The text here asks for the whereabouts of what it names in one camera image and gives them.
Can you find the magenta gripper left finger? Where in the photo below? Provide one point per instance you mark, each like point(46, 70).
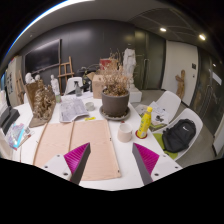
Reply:
point(76, 160)

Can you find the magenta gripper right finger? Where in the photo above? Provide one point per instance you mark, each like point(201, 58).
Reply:
point(146, 161)

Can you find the yellow water bottle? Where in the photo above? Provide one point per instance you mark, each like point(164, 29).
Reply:
point(145, 121)

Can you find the red round coaster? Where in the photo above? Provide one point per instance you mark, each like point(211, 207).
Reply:
point(142, 135)

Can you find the white ceramic cup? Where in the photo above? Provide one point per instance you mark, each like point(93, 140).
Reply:
point(124, 132)

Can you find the black backpack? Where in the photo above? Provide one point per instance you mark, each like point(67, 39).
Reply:
point(178, 137)

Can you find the yellow sticky note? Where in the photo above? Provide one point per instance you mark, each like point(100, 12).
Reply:
point(89, 118)

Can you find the open magazine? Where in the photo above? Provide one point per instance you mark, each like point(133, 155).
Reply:
point(70, 109)

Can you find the small white tape roll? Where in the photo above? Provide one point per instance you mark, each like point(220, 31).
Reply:
point(90, 106)

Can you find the white chair with papers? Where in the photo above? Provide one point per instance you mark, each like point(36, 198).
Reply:
point(164, 110)

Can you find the green spray bottle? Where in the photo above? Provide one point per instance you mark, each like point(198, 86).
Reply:
point(58, 98)

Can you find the colourful book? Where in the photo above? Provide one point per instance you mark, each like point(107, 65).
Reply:
point(17, 135)

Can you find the grey glass bottle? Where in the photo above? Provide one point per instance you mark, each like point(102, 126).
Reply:
point(78, 90)

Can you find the wooden carved sculpture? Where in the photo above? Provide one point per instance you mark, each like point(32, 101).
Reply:
point(42, 102)

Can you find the white chair behind table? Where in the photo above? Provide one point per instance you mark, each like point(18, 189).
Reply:
point(71, 84)

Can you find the wooden figure statue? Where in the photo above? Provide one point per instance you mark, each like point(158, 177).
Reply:
point(181, 84)

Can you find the black box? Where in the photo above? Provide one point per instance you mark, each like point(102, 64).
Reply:
point(8, 117)

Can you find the cardboard box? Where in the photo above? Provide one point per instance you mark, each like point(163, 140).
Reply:
point(97, 84)

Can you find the dried plant in grey pot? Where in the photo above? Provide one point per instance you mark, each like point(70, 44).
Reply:
point(115, 93)

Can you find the white bust sculpture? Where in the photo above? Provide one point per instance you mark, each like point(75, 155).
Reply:
point(29, 79)

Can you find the wooden easel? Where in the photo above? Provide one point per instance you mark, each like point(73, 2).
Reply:
point(65, 71)

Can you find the white torso statue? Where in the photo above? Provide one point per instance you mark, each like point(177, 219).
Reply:
point(129, 63)

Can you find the black wall screen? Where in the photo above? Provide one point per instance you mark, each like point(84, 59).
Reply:
point(43, 57)

